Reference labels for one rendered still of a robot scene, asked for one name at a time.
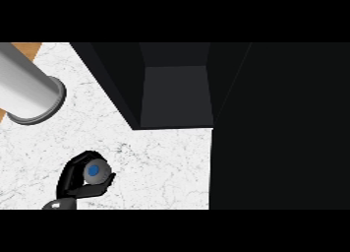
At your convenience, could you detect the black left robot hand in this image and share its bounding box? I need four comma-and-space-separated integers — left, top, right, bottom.
54, 150, 117, 202

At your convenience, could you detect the grey bottle with blue cap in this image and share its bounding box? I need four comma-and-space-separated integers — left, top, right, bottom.
80, 157, 113, 186

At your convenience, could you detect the dark grey open cabinet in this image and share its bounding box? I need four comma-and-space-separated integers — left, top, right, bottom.
67, 41, 253, 131

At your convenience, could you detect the dark grey cabinet door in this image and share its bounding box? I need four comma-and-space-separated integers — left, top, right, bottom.
207, 41, 350, 211

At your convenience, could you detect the white cylinder with grey rim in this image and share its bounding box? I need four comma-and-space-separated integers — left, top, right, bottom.
0, 41, 67, 126

